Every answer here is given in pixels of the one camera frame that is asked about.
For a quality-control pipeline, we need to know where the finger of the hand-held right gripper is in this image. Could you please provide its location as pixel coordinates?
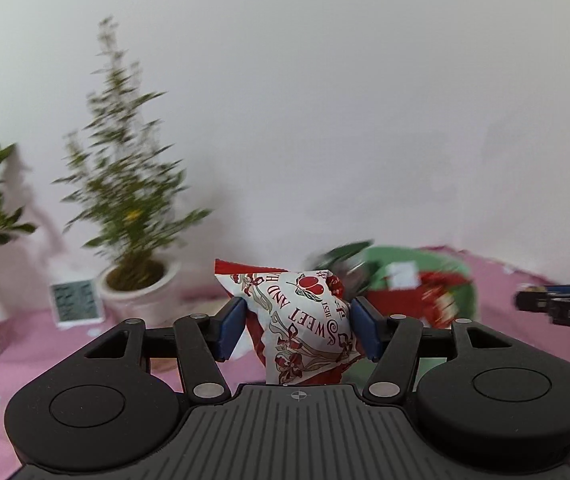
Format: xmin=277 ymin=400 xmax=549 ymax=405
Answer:
xmin=529 ymin=280 xmax=570 ymax=296
xmin=515 ymin=289 xmax=556 ymax=313

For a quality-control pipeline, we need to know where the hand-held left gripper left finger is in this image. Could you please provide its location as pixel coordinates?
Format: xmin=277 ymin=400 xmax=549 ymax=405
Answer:
xmin=84 ymin=296 xmax=246 ymax=402

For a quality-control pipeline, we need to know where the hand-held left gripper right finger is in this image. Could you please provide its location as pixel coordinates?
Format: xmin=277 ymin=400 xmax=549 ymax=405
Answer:
xmin=351 ymin=296 xmax=514 ymax=404

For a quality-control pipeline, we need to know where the red white floral snack packet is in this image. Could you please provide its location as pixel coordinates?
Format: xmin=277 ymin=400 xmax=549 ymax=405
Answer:
xmin=214 ymin=258 xmax=366 ymax=387

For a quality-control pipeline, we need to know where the green plastic bowl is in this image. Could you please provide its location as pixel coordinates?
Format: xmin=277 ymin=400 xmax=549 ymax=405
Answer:
xmin=310 ymin=244 xmax=476 ymax=386

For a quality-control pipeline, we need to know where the dark green snack packet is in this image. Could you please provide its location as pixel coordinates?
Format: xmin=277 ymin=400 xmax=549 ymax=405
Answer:
xmin=309 ymin=242 xmax=372 ymax=282

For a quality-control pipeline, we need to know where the white digital thermometer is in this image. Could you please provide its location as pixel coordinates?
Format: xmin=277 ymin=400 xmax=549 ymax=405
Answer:
xmin=49 ymin=277 xmax=106 ymax=329

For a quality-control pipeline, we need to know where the tall thin-leaf plant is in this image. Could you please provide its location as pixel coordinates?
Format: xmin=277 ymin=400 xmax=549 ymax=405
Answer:
xmin=52 ymin=17 xmax=214 ymax=283

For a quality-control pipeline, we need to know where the pink tablecloth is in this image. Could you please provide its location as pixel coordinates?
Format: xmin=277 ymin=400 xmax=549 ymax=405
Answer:
xmin=0 ymin=246 xmax=570 ymax=480

